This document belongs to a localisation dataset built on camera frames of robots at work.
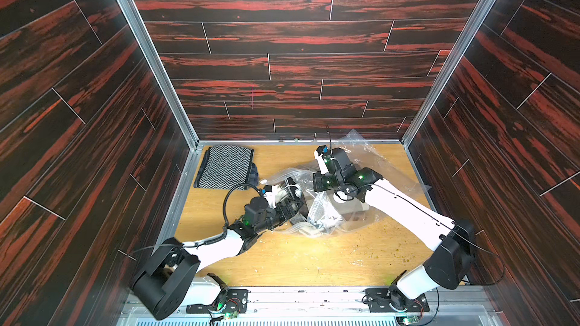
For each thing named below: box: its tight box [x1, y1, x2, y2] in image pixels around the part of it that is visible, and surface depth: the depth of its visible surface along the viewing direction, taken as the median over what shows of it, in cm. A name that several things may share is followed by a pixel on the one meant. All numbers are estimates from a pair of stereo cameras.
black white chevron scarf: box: [193, 145, 255, 191], surface depth 104 cm
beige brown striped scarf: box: [286, 176, 309, 217], surface depth 95 cm
